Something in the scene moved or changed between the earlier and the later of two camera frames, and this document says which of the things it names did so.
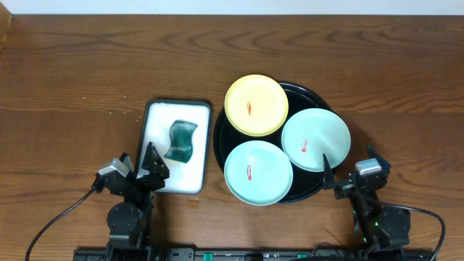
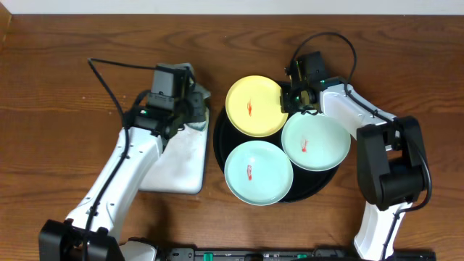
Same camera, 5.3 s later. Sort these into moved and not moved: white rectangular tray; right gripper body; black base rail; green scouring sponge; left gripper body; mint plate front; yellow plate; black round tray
Moved: left gripper body; green scouring sponge; right gripper body
Not moved: black round tray; yellow plate; black base rail; white rectangular tray; mint plate front
